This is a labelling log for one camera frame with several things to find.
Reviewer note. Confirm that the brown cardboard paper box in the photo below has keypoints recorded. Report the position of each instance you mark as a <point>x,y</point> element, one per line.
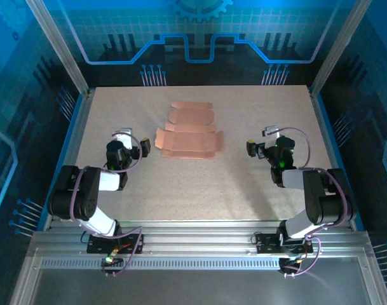
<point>190,141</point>

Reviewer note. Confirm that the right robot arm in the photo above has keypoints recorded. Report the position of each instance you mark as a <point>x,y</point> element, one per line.
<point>323,203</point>

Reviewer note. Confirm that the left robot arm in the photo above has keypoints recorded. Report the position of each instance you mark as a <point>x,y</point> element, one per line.
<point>85,203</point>

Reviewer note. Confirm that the circuit board with lights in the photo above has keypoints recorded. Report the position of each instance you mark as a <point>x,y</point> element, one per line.
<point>290,262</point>
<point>110,259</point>

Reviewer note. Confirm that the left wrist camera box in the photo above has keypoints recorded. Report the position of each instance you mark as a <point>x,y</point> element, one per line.
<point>124,136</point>

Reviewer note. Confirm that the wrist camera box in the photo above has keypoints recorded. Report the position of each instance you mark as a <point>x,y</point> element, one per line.
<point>124,136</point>
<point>271,131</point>

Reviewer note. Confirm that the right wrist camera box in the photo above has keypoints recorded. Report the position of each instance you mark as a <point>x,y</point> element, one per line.
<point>271,131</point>

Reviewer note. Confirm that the aluminium side rail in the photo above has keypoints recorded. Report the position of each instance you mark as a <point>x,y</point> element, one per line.
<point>75,143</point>
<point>328,143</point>

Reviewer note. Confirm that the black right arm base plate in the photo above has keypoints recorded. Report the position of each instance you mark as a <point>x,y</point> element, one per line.
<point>266,246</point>

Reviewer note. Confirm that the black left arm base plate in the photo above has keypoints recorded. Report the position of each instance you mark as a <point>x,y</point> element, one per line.
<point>98,248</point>

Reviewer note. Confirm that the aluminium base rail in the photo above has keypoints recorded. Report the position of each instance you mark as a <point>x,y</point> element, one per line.
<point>196,238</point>

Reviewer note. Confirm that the aluminium frame post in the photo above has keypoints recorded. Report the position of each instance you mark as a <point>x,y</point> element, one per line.
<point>337,47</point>
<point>60,47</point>

